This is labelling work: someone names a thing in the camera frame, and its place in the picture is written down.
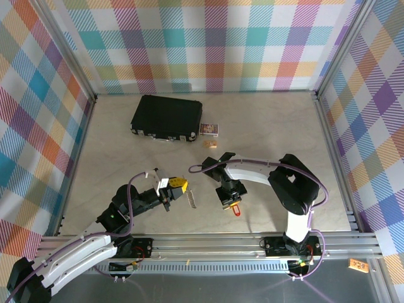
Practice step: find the grey metal plate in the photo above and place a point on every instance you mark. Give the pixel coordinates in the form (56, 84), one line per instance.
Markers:
(221, 290)

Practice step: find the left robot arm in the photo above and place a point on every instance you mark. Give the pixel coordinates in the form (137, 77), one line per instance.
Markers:
(79, 252)

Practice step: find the yellow power connector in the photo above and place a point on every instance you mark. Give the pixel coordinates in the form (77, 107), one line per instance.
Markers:
(133, 267)
(303, 262)

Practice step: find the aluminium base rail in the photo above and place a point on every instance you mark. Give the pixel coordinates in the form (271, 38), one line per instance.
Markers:
(205, 249)

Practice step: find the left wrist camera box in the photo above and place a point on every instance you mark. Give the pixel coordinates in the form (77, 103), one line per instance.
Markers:
(154, 180)

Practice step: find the aluminium side frame rail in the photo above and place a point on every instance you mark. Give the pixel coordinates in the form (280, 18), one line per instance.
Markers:
(82, 142)
(336, 158)

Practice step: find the small tan matchbox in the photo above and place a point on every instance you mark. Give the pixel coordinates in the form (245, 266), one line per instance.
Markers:
(210, 144)

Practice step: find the red key tag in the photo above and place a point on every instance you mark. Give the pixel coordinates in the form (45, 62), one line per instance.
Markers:
(236, 212)

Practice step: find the playing card box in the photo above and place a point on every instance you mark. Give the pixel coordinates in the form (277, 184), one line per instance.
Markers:
(209, 129)

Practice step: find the aluminium frame post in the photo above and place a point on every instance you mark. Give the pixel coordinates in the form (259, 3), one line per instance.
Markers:
(343, 47)
(74, 53)

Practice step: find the black hard case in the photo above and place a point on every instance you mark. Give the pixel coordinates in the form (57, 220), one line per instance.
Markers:
(167, 116)

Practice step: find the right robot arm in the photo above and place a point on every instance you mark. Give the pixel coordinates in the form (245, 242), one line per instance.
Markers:
(252, 172)

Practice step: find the silver metal keyring holder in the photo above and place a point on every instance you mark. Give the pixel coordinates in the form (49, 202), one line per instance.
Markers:
(191, 199)

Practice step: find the orange paper tag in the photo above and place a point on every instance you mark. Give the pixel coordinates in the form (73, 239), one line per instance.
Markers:
(358, 265)

